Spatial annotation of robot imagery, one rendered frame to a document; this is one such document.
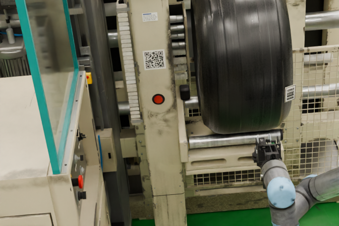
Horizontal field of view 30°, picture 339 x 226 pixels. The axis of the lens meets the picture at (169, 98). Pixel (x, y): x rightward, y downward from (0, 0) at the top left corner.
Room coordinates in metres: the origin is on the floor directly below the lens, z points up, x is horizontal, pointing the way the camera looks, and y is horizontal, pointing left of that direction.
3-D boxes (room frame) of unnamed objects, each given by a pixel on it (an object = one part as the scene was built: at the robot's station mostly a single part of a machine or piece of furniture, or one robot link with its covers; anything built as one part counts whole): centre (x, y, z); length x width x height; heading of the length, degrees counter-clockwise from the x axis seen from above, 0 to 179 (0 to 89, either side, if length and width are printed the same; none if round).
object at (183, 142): (2.02, -0.04, 0.90); 0.40 x 0.03 x 0.10; 179
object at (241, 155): (1.88, -0.21, 0.83); 0.36 x 0.09 x 0.06; 89
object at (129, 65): (1.98, 0.12, 1.19); 0.05 x 0.04 x 0.48; 179
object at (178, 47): (2.41, 0.00, 1.05); 0.20 x 0.15 x 0.30; 89
